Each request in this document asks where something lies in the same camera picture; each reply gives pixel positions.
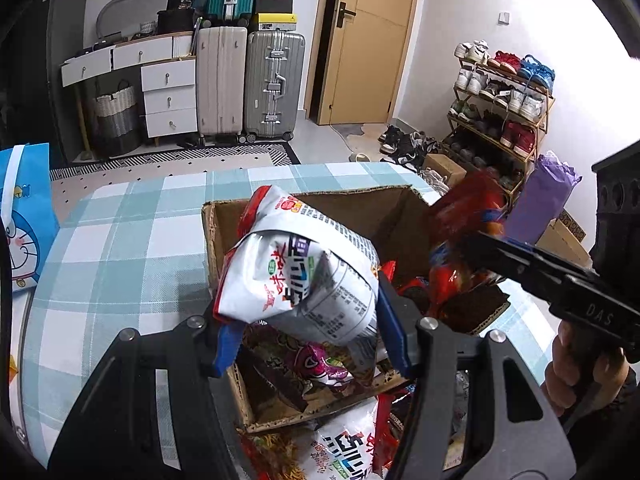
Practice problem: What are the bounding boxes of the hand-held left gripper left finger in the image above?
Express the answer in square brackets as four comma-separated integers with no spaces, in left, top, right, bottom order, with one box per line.
[47,305,244,480]

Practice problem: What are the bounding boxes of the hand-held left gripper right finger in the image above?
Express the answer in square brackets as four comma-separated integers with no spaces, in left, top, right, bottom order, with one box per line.
[377,271,578,480]

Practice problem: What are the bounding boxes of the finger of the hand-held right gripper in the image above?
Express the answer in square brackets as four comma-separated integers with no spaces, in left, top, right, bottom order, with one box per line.
[502,237,597,278]
[457,231,557,303]

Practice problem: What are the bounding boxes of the red grey snack packet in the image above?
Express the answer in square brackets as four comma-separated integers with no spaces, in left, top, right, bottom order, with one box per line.
[427,172,509,318]

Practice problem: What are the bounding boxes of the purple cartoon snack packet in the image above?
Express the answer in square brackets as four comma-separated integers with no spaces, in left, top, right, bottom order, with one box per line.
[295,341,352,387]

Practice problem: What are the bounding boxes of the white snack packet orange base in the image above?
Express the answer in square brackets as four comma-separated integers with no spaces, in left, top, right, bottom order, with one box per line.
[214,185,382,347]

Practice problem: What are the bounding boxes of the brown cardboard box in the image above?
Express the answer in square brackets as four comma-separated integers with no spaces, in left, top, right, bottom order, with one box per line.
[201,185,512,434]

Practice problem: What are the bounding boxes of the person's right hand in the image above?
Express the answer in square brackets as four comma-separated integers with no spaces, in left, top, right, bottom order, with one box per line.
[541,320,632,415]

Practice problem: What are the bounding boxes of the printed cardboard floor box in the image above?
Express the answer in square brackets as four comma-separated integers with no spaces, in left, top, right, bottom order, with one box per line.
[537,207,594,269]

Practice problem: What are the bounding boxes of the purple paper bag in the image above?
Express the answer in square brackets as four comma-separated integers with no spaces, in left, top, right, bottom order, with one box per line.
[505,151,583,246]

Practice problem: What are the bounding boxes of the dark brown snack packet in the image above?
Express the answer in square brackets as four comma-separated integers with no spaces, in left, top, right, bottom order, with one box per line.
[250,354,314,412]

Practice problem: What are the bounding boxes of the small plain cardboard box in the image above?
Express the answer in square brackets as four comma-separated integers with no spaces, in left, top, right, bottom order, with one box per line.
[424,154,469,189]

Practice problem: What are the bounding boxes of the orange patterned snack packet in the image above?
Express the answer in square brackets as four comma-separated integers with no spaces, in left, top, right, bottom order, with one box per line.
[241,430,314,480]

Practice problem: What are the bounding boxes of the white snack packet dark lettering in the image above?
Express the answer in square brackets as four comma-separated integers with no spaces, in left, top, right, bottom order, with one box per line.
[310,400,392,480]

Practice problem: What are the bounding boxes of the wooden shoe rack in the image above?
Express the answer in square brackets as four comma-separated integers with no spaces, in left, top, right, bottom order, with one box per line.
[445,40,557,197]

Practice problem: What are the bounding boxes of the scattered dark shoes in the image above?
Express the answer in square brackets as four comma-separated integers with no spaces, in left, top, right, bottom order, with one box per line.
[377,125,442,172]

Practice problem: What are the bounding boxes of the rows of sneakers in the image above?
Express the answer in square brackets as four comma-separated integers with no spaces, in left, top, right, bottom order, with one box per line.
[447,39,556,181]

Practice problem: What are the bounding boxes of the black white patterned rug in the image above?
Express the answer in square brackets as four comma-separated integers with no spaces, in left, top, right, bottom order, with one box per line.
[50,141,302,182]

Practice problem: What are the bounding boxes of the blue cartoon tote bag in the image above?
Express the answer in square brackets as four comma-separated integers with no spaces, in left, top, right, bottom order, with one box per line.
[0,142,60,293]

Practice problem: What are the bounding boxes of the wooden door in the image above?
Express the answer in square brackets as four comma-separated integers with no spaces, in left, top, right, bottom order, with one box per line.
[305,0,424,127]

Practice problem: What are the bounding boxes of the woven laundry basket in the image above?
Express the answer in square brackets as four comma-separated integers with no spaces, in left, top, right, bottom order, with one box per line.
[87,80,143,158]

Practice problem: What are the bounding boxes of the white suitcase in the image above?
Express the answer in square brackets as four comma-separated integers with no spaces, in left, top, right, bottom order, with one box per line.
[195,25,249,146]

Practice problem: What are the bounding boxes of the white drawer dresser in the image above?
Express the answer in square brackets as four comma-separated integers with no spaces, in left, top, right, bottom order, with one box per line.
[61,30,198,149]

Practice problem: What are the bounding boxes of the silver suitcase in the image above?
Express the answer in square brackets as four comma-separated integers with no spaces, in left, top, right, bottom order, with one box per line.
[243,30,307,143]

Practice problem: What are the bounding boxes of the dark grey refrigerator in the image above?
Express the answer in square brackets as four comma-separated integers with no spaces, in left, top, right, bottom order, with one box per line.
[0,0,90,162]

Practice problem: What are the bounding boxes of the yellow black shoe box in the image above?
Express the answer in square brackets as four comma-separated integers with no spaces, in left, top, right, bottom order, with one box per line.
[250,12,300,34]

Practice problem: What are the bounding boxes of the black storage box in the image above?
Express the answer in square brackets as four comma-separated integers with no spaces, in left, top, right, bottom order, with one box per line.
[157,9,195,34]

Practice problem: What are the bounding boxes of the grey arched frame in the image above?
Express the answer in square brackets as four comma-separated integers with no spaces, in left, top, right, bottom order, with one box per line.
[95,0,174,41]

